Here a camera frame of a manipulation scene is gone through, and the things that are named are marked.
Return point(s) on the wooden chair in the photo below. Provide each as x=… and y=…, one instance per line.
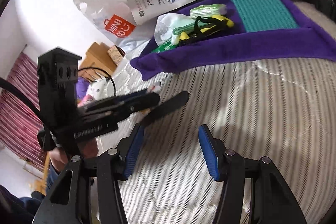
x=97, y=56

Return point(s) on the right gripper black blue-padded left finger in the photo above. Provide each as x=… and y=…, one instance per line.
x=69, y=198

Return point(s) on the white Miniso plastic bag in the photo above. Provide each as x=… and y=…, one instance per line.
x=113, y=18

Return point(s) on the white spotted plush toy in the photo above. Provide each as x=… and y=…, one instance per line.
x=98, y=88

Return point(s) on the person's left hand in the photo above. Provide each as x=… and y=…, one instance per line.
x=59, y=158

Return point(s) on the striped grey white quilt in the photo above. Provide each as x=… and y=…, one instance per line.
x=281, y=108

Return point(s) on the patterned small box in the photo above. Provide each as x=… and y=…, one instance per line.
x=116, y=54

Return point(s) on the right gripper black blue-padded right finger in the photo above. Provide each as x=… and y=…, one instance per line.
x=272, y=200

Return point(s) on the yellow black small pouch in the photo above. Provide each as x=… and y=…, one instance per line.
x=205, y=28

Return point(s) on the fruit print wet wipe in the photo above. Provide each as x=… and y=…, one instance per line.
x=154, y=88

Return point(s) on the purple fleece towel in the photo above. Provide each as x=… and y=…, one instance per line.
x=309, y=40

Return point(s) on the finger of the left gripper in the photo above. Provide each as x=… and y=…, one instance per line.
x=133, y=100
x=114, y=115

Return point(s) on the green sachet packet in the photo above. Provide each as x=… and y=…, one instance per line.
x=165, y=47

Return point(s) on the purple plush toy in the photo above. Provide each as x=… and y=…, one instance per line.
x=81, y=87

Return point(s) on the green tissue pack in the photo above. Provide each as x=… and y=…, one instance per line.
x=207, y=11

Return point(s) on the teal ribbed knit cloth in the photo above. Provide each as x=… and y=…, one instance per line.
x=264, y=15

